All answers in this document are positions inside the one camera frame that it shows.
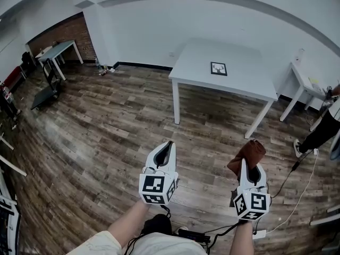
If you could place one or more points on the brown cloth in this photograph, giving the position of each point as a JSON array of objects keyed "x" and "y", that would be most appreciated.
[{"x": 251, "y": 153}]

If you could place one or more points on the red fire extinguisher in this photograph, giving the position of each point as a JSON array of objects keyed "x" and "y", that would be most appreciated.
[{"x": 6, "y": 95}]

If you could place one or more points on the person's right forearm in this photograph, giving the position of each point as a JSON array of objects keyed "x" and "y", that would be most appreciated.
[{"x": 243, "y": 238}]

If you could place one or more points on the person's left forearm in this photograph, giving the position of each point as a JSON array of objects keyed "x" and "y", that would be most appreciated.
[{"x": 127, "y": 222}]

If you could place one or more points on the person's black shoe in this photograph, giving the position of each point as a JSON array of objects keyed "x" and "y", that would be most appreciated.
[{"x": 158, "y": 223}]

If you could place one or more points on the black picture frame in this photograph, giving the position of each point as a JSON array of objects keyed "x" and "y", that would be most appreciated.
[{"x": 219, "y": 68}]

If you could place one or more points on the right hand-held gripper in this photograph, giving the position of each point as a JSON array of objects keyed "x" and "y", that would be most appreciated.
[{"x": 252, "y": 202}]

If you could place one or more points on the white power adapter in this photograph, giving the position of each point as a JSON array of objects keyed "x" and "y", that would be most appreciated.
[{"x": 259, "y": 234}]

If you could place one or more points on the small white table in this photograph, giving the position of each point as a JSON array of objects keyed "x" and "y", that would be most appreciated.
[{"x": 302, "y": 81}]

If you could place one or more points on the white frame rig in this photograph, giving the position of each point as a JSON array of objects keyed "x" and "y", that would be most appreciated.
[{"x": 8, "y": 222}]

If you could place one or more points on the person's cream shirt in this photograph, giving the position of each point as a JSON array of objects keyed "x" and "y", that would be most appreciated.
[{"x": 159, "y": 244}]

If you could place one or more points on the black bag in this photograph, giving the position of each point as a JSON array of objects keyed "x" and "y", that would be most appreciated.
[{"x": 27, "y": 61}]

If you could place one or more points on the grey top table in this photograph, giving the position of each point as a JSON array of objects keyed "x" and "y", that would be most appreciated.
[{"x": 57, "y": 49}]

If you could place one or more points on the black platform trolley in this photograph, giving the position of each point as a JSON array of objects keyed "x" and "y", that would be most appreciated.
[{"x": 45, "y": 97}]

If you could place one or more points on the clear plastic bottle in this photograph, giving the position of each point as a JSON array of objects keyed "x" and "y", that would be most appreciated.
[{"x": 97, "y": 64}]

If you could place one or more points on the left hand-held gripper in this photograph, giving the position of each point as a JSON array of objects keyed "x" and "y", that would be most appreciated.
[{"x": 154, "y": 186}]

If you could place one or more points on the black electronic box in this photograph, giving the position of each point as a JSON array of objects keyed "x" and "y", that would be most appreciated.
[{"x": 194, "y": 236}]

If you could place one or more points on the large white square table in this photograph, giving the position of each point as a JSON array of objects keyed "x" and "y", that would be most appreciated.
[{"x": 217, "y": 84}]

